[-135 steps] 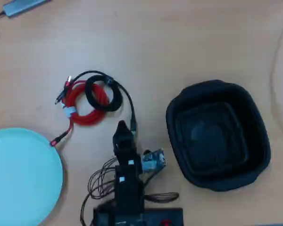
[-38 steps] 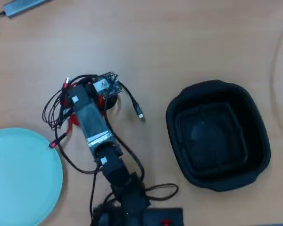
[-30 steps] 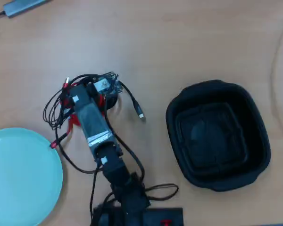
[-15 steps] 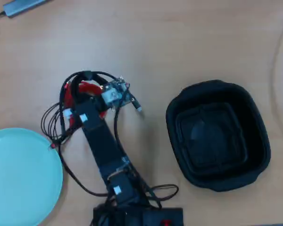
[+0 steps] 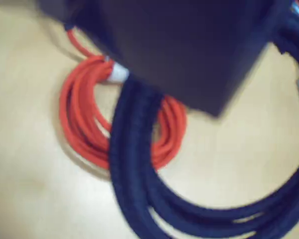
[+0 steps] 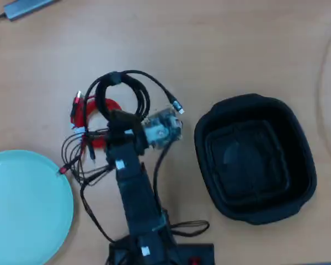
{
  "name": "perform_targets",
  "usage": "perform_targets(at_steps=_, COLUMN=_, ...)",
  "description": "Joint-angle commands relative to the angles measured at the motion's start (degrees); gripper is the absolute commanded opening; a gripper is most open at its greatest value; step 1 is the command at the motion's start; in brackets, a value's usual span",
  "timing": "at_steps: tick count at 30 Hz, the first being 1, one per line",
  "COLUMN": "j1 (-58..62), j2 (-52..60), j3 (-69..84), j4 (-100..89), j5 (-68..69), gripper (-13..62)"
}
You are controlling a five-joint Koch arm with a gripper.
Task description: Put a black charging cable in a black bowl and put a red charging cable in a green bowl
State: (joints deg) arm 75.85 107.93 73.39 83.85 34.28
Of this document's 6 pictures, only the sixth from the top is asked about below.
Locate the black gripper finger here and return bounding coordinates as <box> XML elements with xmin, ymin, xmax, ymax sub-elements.
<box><xmin>109</xmin><ymin>109</ymin><xmax>140</xmax><ymax>130</ymax></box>

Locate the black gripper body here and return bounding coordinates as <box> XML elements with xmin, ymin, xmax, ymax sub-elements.
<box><xmin>106</xmin><ymin>125</ymin><xmax>149</xmax><ymax>152</ymax></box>

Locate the red charging cable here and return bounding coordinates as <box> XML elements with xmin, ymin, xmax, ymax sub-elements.
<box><xmin>57</xmin><ymin>90</ymin><xmax>122</xmax><ymax>177</ymax></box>

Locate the black charging cable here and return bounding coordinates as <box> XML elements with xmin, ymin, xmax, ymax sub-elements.
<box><xmin>82</xmin><ymin>70</ymin><xmax>186</xmax><ymax>133</ymax></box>

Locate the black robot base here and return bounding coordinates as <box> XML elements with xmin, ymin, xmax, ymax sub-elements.
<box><xmin>109</xmin><ymin>234</ymin><xmax>216</xmax><ymax>265</ymax></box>

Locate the black square bowl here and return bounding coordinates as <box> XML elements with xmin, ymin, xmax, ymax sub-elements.
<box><xmin>194</xmin><ymin>93</ymin><xmax>318</xmax><ymax>226</ymax></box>

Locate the light blue plate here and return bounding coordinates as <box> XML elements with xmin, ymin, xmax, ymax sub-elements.
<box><xmin>0</xmin><ymin>150</ymin><xmax>74</xmax><ymax>265</ymax></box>

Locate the grey USB hub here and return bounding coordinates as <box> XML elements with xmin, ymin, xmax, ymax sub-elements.
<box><xmin>3</xmin><ymin>0</ymin><xmax>61</xmax><ymax>22</ymax></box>

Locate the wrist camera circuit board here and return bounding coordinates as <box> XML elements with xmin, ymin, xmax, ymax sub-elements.
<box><xmin>142</xmin><ymin>108</ymin><xmax>184</xmax><ymax>151</ymax></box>

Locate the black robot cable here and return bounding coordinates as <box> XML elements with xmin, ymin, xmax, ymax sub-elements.
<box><xmin>153</xmin><ymin>147</ymin><xmax>210</xmax><ymax>237</ymax></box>
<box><xmin>79</xmin><ymin>164</ymin><xmax>117</xmax><ymax>244</ymax></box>

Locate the thin white cable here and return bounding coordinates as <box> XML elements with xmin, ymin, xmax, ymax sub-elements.
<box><xmin>316</xmin><ymin>16</ymin><xmax>331</xmax><ymax>157</ymax></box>

